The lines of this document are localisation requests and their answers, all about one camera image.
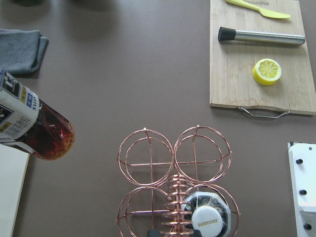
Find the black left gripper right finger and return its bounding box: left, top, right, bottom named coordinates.
left=192, top=230, right=201, bottom=237

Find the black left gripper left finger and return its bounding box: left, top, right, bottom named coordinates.
left=147, top=229, right=160, bottom=237

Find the copper wire bottle basket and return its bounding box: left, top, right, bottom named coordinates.
left=116, top=125, right=240, bottom=237

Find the suntory tea bottle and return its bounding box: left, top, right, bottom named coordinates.
left=0, top=70, right=75, bottom=160
left=182, top=191, right=231, bottom=237

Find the cream rabbit tray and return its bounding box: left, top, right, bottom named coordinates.
left=0, top=145, right=29, bottom=237

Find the bamboo cutting board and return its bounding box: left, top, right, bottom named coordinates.
left=210, top=0, right=316, bottom=115

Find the half lemon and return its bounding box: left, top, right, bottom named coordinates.
left=252, top=58, right=282, bottom=86

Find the steel muddler black tip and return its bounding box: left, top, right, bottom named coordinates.
left=217, top=27, right=306, bottom=46

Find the grey folded cloth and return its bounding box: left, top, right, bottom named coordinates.
left=0, top=29, right=49, bottom=75

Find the yellow plastic knife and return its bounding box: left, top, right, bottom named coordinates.
left=225, top=0, right=291, bottom=19

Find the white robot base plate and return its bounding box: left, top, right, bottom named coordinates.
left=288, top=142, right=316, bottom=237

